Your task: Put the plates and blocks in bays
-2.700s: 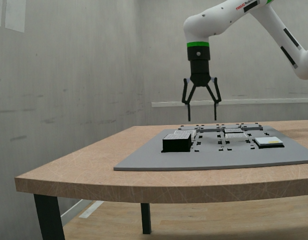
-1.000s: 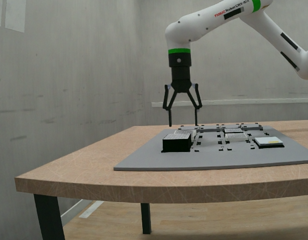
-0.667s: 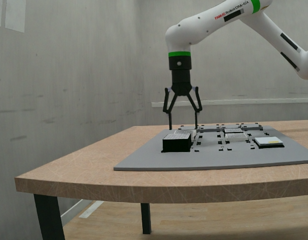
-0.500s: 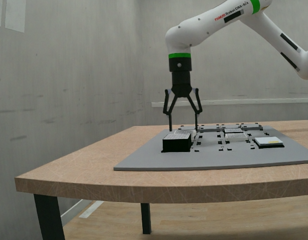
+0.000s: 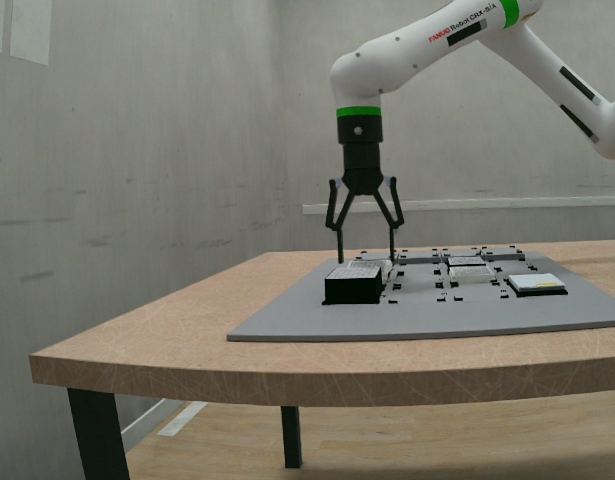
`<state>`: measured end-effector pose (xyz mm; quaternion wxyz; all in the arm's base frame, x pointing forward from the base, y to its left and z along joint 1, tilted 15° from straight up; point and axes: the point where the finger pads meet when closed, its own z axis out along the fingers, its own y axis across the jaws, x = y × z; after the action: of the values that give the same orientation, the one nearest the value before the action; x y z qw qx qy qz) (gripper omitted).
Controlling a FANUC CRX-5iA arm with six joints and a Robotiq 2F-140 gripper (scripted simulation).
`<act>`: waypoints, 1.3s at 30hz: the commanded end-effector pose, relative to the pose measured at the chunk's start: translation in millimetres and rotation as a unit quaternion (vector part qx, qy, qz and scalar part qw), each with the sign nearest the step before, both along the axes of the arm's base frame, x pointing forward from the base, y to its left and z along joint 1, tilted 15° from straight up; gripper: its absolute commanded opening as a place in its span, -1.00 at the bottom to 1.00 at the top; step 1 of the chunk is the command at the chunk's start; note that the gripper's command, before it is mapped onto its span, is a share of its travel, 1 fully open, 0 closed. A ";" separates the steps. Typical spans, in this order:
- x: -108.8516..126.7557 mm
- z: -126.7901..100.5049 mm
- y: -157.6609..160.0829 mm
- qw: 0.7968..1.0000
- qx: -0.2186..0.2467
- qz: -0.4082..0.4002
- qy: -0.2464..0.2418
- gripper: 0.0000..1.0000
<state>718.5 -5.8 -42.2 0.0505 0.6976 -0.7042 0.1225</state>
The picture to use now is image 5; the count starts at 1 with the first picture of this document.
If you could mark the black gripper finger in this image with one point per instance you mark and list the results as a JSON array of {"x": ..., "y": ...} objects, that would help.
[
  {"x": 394, "y": 229},
  {"x": 335, "y": 184}
]

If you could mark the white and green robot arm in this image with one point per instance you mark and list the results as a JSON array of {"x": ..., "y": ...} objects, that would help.
[{"x": 388, "y": 62}]

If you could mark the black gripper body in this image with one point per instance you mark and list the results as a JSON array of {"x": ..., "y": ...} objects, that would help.
[{"x": 362, "y": 161}]

